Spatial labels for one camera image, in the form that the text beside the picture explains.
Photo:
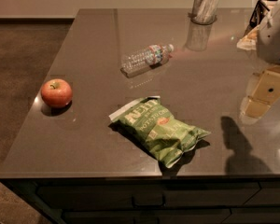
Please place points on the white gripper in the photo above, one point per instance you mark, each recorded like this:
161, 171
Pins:
274, 42

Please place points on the snack packet by basket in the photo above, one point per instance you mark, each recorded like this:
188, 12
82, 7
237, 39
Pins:
249, 41

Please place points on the black wire basket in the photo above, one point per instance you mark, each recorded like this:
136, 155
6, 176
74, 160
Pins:
261, 8

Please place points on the red apple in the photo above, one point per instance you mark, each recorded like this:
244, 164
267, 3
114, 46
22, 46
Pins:
56, 93

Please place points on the dark cabinet drawer front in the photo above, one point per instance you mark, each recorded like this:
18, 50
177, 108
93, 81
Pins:
120, 196

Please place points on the green jalapeno chip bag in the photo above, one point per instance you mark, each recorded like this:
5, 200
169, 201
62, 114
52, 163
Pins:
157, 130

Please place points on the clear plastic water bottle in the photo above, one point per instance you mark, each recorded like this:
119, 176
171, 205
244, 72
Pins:
145, 59

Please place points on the black drawer handle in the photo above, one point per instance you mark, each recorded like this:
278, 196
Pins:
146, 200

